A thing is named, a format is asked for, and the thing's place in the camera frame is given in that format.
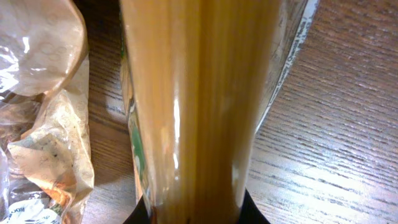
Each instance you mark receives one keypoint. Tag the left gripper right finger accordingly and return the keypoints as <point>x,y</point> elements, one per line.
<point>250,214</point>

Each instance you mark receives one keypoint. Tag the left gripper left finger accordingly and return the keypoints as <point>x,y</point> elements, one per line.
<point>140,215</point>

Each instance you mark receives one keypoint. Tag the beige pastry bag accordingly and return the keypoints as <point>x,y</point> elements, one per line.
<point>46,170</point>

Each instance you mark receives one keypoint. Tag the San Remo spaghetti pack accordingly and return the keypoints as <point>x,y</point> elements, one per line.
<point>198,79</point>

